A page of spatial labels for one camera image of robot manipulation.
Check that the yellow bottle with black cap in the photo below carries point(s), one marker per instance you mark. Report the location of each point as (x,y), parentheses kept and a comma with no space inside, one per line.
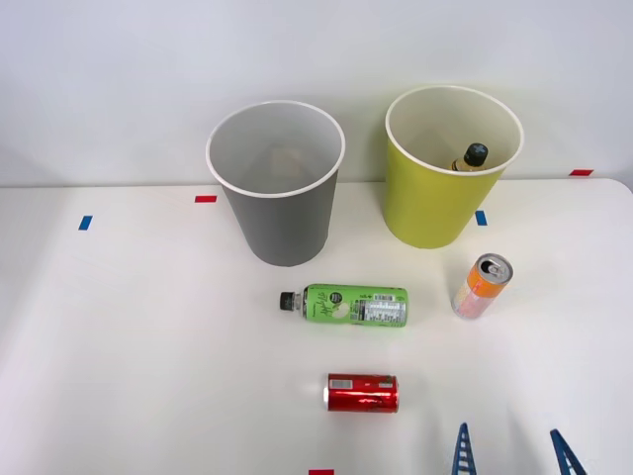
(473,158)

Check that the green label plastic bottle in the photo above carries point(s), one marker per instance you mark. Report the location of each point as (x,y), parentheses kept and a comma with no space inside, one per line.
(361,306)

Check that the yellow-green plastic waste bin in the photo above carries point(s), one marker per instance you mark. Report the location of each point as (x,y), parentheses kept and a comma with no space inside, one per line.
(430,208)

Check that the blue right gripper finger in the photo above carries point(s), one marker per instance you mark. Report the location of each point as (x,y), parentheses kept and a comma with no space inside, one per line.
(566,455)
(463,452)

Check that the grey plastic waste bin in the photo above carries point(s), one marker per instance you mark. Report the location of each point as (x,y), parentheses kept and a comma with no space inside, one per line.
(284,225)

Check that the red drink can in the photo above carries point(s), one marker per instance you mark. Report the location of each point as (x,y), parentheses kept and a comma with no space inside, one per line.
(363,394)

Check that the orange and white drink can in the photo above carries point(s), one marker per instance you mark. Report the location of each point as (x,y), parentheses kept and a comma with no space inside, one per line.
(477,292)

